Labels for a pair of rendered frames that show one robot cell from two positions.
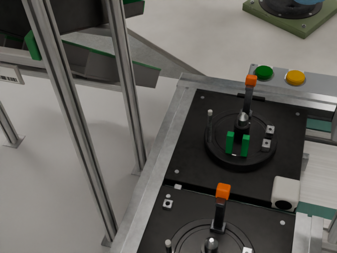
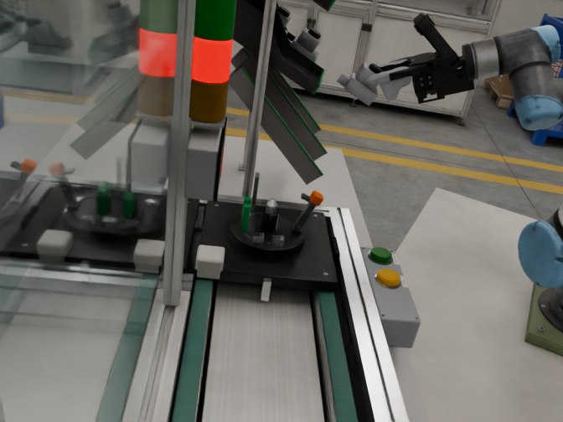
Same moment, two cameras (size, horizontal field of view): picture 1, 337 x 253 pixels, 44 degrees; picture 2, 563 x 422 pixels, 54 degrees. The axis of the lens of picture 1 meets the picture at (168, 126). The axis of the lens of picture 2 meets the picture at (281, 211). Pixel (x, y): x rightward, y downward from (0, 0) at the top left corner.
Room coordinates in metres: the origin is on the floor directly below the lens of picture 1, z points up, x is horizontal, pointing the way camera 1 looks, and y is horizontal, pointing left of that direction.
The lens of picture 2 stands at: (0.14, -0.92, 1.51)
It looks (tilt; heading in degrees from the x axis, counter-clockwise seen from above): 29 degrees down; 63
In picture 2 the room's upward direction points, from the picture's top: 9 degrees clockwise
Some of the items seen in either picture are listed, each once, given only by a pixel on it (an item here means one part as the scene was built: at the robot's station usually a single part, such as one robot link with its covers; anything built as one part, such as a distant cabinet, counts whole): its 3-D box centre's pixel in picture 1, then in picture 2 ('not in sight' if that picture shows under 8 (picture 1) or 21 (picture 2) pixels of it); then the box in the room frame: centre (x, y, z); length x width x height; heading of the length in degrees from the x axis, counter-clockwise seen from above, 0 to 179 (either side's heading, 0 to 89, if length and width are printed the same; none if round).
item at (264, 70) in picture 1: (263, 74); (380, 256); (0.71, -0.23, 0.96); 0.04 x 0.04 x 0.02
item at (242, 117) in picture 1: (242, 118); (271, 205); (0.51, -0.14, 1.04); 0.02 x 0.02 x 0.03
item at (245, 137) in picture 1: (244, 145); (245, 218); (0.46, -0.13, 1.01); 0.01 x 0.01 x 0.05; 70
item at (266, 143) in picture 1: (266, 145); (257, 238); (0.47, -0.18, 1.00); 0.02 x 0.01 x 0.02; 160
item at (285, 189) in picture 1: (285, 194); (209, 262); (0.38, -0.19, 0.97); 0.05 x 0.05 x 0.04; 70
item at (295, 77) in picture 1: (295, 79); (388, 279); (0.68, -0.29, 0.96); 0.04 x 0.04 x 0.02
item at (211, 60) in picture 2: not in sight; (210, 57); (0.33, -0.27, 1.33); 0.05 x 0.05 x 0.05
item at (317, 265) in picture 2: (239, 144); (266, 241); (0.51, -0.14, 0.96); 0.24 x 0.24 x 0.02; 70
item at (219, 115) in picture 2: not in sight; (207, 96); (0.33, -0.27, 1.28); 0.05 x 0.05 x 0.05
